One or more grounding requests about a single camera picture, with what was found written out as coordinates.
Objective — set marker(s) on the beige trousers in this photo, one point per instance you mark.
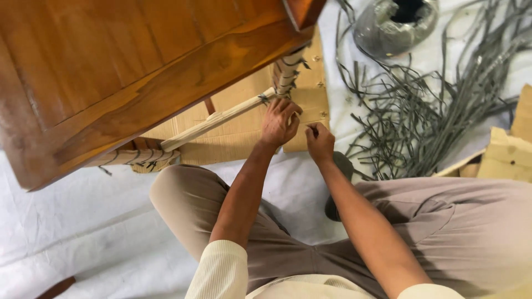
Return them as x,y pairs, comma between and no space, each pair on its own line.
436,232

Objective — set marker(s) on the paper-wrapped table leg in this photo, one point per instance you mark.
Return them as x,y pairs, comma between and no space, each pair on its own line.
137,157
286,72

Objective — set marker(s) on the brown wooden table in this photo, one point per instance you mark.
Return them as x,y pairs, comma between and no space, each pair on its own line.
124,70

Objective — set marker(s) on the dark brown wooden piece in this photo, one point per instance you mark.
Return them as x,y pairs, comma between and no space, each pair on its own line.
56,288

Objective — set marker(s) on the dark grey shoe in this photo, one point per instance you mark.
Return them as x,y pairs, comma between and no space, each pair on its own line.
337,189

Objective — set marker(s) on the light wooden crossbar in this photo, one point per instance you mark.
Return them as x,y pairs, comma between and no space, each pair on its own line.
216,119

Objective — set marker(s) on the person's left hand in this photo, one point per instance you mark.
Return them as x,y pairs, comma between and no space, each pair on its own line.
277,126

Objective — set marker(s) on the thin cardboard strip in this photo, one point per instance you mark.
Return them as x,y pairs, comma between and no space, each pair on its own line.
457,166

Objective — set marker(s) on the person's right fingers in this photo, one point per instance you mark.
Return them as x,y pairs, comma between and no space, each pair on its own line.
322,129

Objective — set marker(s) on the white floor sheet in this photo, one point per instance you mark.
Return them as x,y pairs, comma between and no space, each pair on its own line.
83,232

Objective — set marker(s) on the cream ribbed shirt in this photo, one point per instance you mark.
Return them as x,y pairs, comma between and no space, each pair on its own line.
220,274

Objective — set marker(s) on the brown cardboard sheet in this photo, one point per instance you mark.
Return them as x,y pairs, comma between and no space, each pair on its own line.
241,133

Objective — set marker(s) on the person's right hand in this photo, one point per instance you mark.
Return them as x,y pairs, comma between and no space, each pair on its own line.
321,145

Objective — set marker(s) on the large torn cardboard piece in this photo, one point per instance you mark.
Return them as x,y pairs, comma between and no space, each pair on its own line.
505,160

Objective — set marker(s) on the narrow cardboard piece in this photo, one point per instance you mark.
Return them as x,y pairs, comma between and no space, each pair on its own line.
523,114

